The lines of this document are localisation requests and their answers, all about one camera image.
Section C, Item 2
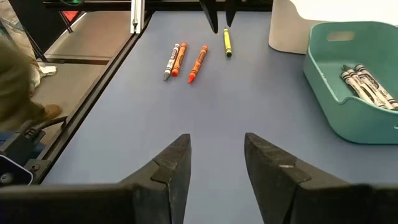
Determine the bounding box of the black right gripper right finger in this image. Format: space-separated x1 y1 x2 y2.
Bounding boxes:
244 133 398 224

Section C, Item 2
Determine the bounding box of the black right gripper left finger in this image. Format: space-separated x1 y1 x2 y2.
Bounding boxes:
0 133 192 224

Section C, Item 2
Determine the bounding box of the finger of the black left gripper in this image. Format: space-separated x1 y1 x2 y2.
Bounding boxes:
198 0 219 34
225 0 238 28

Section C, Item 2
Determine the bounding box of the yellow-green crayon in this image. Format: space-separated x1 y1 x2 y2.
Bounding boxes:
223 27 233 58

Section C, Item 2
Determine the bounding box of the orange crayon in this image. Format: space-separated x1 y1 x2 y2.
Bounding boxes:
171 41 188 78
187 44 210 85

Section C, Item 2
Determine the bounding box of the white plastic bin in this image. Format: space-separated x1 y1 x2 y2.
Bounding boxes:
268 0 398 55

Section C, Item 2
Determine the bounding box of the teal plastic bin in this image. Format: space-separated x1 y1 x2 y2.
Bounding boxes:
303 21 398 145

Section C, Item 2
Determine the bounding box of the person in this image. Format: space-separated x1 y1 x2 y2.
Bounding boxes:
0 0 63 132

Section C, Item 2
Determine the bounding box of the red triangular object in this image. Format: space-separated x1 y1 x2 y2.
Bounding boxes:
61 11 80 22

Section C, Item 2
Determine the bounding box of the silver aluminium post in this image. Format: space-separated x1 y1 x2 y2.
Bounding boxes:
130 0 146 35

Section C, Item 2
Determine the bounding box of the black edge-mounted camera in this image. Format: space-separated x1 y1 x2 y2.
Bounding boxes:
0 129 47 188

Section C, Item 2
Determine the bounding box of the black camera cable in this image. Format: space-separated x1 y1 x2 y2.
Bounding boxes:
24 115 68 139

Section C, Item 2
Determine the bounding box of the black table frame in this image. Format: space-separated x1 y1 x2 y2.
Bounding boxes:
30 0 274 186

